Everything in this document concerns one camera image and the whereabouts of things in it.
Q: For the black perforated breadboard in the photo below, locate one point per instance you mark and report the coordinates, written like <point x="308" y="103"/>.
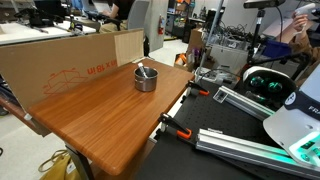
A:
<point x="174" y="158"/>

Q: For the black camera tripod stand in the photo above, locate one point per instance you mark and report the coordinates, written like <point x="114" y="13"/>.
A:
<point x="261" y="5"/>

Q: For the near orange black clamp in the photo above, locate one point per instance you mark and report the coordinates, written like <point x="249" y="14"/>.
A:
<point x="168" y="121"/>

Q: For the far orange black clamp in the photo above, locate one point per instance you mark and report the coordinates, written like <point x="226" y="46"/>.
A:
<point x="192" y="85"/>

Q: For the blue plastic bin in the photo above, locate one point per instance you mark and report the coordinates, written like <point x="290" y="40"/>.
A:
<point x="275" y="49"/>

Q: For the far aluminium rail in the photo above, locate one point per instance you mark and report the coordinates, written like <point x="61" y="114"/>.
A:
<point x="245" y="104"/>

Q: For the person in brown jacket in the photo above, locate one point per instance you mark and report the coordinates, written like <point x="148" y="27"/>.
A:
<point x="300" y="43"/>

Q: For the yellow bag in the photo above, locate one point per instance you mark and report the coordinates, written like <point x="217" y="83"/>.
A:
<point x="59" y="167"/>

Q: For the red fire extinguisher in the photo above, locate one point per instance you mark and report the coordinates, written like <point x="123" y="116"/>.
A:
<point x="161" y="25"/>

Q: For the orange black clamp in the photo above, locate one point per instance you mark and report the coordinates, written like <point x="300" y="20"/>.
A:
<point x="192" y="85"/>
<point x="168" y="121"/>

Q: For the grey office chair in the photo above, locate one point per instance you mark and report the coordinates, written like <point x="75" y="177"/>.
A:
<point x="137" y="14"/>

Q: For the aluminium rail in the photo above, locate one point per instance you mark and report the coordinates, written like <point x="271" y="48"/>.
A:
<point x="245" y="104"/>
<point x="254" y="153"/>

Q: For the silver metal pot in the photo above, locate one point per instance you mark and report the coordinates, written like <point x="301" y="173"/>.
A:
<point x="146" y="84"/>

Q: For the white VR headset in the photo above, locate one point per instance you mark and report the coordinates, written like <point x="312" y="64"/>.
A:
<point x="267" y="86"/>

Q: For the near aluminium rail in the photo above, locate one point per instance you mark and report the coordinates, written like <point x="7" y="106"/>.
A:
<point x="254" y="153"/>

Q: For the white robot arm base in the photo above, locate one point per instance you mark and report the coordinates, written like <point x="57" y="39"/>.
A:
<point x="296" y="125"/>

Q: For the seated person in black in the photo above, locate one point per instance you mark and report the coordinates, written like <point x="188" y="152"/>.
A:
<point x="120" y="11"/>

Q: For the large cardboard panel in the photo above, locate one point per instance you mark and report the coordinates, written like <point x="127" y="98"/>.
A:
<point x="35" y="71"/>

